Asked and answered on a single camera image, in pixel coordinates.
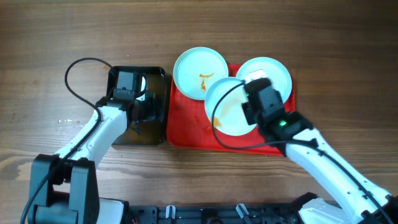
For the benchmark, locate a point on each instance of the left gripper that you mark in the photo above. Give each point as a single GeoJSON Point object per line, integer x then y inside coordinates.
{"type": "Point", "coordinates": [150, 114]}

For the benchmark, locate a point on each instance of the white plate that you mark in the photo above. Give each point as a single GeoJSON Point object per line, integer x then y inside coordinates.
{"type": "Point", "coordinates": [197, 69]}
{"type": "Point", "coordinates": [229, 116]}
{"type": "Point", "coordinates": [266, 67]}

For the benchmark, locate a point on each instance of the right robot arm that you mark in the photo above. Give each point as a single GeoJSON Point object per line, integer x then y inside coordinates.
{"type": "Point", "coordinates": [358, 199]}

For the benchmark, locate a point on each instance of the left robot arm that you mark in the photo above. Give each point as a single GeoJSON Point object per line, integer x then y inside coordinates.
{"type": "Point", "coordinates": [63, 186]}

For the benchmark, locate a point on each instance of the black water tray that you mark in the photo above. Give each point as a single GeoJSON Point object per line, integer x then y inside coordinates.
{"type": "Point", "coordinates": [155, 84]}

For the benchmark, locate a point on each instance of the red plastic tray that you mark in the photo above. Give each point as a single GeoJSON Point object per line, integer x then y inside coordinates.
{"type": "Point", "coordinates": [189, 127]}

